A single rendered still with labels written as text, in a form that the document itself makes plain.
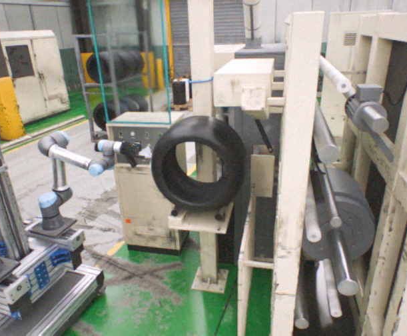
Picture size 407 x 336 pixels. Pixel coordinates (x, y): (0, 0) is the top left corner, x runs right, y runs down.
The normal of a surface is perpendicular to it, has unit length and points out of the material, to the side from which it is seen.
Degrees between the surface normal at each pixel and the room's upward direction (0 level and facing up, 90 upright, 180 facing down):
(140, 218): 90
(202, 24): 90
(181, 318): 0
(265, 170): 90
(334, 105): 90
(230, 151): 66
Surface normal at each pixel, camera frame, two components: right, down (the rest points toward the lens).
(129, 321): -0.04, -0.92
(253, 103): -0.22, 0.09
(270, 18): -0.36, 0.39
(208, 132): 0.06, -0.36
